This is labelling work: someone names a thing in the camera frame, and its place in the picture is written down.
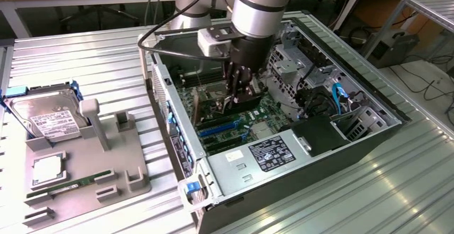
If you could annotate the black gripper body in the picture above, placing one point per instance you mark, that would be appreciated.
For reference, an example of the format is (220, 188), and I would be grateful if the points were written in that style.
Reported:
(251, 53)

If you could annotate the graphics card with metal bracket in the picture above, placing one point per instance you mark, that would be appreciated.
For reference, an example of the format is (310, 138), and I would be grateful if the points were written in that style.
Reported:
(212, 106)

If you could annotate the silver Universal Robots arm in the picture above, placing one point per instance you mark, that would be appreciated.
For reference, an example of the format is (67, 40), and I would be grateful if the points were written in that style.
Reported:
(259, 10)

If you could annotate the CPU socket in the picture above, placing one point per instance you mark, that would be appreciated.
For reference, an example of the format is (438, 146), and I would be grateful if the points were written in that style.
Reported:
(215, 90)

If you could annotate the black RAM slot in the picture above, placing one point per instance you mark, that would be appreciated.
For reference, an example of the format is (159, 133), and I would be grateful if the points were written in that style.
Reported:
(201, 73)
(203, 80)

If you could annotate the silver drive cage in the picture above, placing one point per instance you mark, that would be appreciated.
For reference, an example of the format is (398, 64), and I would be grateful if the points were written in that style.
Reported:
(283, 66)

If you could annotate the green motherboard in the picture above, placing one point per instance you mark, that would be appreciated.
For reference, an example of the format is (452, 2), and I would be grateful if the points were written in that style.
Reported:
(272, 119)

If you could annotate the silver chipset heatsink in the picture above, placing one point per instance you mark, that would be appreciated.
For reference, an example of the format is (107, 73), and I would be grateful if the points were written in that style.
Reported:
(263, 130)

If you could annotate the blue expansion slot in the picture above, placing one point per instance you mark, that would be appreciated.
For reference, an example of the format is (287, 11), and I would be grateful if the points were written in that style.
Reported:
(216, 129)

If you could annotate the black expansion slot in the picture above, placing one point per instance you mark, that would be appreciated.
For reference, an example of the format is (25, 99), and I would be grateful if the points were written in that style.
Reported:
(227, 146)
(223, 140)

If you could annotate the black plastic shroud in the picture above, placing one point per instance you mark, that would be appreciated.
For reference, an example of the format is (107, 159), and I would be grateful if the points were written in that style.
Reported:
(315, 135)

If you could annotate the grey power supply unit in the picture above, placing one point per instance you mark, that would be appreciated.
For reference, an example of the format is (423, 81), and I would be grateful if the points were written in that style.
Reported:
(229, 175)

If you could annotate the blue case latch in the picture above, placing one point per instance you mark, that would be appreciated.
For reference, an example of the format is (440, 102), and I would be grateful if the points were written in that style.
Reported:
(191, 187)

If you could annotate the open black PC case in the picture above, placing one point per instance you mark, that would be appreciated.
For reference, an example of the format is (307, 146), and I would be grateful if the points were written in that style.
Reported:
(319, 180)

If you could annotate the grey parts rack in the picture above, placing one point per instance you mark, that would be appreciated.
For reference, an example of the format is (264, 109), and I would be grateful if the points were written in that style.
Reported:
(81, 170)

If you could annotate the green RAM stick with label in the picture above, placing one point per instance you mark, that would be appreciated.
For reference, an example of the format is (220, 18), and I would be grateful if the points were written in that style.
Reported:
(77, 184)

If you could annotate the silver CPU chip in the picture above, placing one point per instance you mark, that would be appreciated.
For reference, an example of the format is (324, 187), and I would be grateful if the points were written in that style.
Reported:
(49, 170)

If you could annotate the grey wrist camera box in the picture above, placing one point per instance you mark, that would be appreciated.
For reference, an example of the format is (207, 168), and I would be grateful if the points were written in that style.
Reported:
(211, 43)

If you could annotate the hard disk with blue bracket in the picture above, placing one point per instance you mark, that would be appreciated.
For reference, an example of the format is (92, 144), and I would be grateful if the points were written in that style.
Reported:
(43, 114)

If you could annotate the metal slat frame table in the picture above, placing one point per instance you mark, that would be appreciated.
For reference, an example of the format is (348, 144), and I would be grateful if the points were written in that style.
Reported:
(435, 8)

